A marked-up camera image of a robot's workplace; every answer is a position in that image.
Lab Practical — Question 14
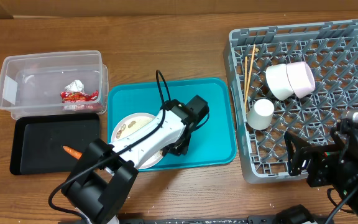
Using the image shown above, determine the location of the red snack wrapper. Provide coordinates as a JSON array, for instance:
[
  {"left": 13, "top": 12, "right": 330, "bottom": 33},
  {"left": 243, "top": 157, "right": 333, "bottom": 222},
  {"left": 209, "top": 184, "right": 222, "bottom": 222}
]
[{"left": 60, "top": 90, "right": 99, "bottom": 103}]

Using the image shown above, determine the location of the grey dishwasher rack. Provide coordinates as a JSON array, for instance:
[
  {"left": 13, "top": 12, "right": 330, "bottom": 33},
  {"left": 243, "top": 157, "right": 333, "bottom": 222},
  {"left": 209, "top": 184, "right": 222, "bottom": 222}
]
[{"left": 223, "top": 19, "right": 358, "bottom": 184}]

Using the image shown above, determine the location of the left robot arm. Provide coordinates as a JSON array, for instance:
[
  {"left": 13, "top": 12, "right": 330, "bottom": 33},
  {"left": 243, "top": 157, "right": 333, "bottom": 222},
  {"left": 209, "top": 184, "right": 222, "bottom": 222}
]
[{"left": 62, "top": 95, "right": 209, "bottom": 223}]

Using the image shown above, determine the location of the black tray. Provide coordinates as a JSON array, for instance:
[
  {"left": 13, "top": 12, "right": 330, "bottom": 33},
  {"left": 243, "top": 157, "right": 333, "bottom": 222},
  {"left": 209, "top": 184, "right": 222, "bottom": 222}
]
[{"left": 9, "top": 113, "right": 101, "bottom": 175}]

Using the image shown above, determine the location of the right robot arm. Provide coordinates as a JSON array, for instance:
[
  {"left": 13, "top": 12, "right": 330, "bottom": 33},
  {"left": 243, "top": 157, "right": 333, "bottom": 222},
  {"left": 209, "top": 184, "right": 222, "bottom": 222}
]
[{"left": 284, "top": 118, "right": 358, "bottom": 223}]

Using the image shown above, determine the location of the white plate with peanuts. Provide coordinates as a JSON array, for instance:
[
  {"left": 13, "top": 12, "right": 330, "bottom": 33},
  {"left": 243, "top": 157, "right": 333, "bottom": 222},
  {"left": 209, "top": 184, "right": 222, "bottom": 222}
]
[{"left": 110, "top": 113, "right": 163, "bottom": 170}]

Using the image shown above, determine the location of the clear plastic bin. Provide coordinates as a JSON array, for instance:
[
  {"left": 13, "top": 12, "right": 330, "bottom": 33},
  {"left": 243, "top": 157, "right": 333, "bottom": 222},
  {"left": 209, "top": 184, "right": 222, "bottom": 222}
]
[{"left": 0, "top": 50, "right": 109, "bottom": 119}]

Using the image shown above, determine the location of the white tissue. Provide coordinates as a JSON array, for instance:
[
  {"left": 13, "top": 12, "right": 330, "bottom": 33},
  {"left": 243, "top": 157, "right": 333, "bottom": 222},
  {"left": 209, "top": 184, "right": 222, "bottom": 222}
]
[{"left": 65, "top": 80, "right": 85, "bottom": 93}]

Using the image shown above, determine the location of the orange carrot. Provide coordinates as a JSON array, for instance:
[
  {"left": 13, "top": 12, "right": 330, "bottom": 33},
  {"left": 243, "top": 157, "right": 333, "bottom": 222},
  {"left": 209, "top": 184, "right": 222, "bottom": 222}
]
[{"left": 63, "top": 146, "right": 82, "bottom": 160}]

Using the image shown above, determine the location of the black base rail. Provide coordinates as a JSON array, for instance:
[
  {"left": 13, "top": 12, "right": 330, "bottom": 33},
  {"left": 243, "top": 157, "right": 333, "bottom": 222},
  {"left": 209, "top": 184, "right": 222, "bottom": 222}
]
[{"left": 119, "top": 215, "right": 275, "bottom": 224}]

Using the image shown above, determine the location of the pink bowl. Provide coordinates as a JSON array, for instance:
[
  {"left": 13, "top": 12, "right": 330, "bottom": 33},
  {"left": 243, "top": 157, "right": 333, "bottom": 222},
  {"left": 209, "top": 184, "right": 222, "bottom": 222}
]
[{"left": 287, "top": 62, "right": 315, "bottom": 98}]

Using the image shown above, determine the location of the teal serving tray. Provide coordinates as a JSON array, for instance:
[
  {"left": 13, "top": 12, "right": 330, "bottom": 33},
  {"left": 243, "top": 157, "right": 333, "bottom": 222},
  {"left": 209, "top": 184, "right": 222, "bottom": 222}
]
[{"left": 107, "top": 78, "right": 237, "bottom": 171}]

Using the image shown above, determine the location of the white cup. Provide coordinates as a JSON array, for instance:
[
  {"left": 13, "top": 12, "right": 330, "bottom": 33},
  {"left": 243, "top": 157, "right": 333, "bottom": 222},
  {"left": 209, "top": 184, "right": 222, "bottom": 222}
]
[{"left": 247, "top": 99, "right": 274, "bottom": 130}]

